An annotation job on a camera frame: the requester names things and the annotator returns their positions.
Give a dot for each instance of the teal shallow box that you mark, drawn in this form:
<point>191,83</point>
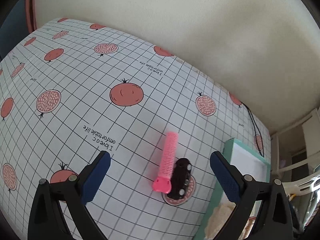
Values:
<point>230,166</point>

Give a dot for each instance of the cream lace scrunchie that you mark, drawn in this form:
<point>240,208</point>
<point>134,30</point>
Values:
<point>218,218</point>

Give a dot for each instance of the pink hair roller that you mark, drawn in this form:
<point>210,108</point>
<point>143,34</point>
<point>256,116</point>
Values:
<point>163,181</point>

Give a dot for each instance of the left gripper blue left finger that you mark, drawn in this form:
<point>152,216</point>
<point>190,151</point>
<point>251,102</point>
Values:
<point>46,220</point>

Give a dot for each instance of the pomegranate grid tablecloth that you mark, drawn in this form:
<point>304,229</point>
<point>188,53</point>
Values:
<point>71,89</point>

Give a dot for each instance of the white shelf unit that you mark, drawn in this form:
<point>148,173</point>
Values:
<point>299,142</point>

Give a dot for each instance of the black toy car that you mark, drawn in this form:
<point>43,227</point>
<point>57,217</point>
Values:
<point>180,179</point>

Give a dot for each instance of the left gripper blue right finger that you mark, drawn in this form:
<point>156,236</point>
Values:
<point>274,216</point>

